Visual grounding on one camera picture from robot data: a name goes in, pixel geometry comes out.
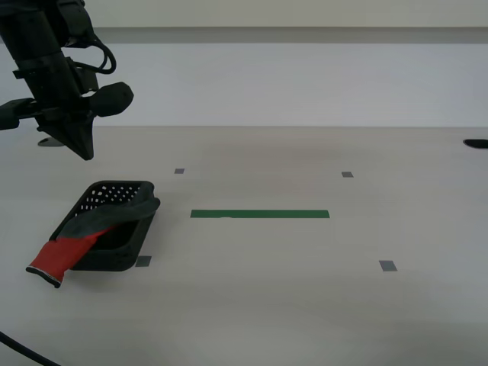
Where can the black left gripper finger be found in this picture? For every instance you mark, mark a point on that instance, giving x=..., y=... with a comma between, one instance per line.
x=63, y=136
x=84, y=133

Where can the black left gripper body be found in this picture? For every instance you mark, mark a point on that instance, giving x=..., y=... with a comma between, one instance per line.
x=49, y=91

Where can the black and red work glove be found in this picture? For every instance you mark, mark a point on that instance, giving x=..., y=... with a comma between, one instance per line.
x=76, y=240

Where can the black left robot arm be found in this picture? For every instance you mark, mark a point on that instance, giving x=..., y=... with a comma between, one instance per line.
x=26, y=26

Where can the black perforated plastic basket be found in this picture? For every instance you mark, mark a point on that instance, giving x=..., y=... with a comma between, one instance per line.
x=118, y=255

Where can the green tape strip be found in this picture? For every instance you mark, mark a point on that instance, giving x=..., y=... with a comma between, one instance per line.
x=259, y=214

